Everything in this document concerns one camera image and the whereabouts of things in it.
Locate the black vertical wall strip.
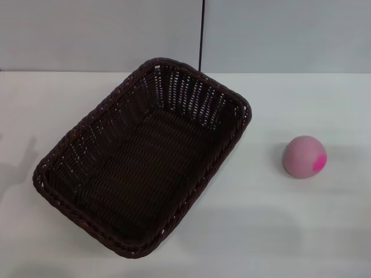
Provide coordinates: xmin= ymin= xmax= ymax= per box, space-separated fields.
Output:
xmin=198 ymin=0 xmax=208 ymax=72

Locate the pink ball with magenta mark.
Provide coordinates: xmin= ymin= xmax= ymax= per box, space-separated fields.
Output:
xmin=283 ymin=135 xmax=329 ymax=180

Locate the dark brown woven basket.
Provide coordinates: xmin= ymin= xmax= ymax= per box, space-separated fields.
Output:
xmin=32 ymin=57 xmax=252 ymax=259

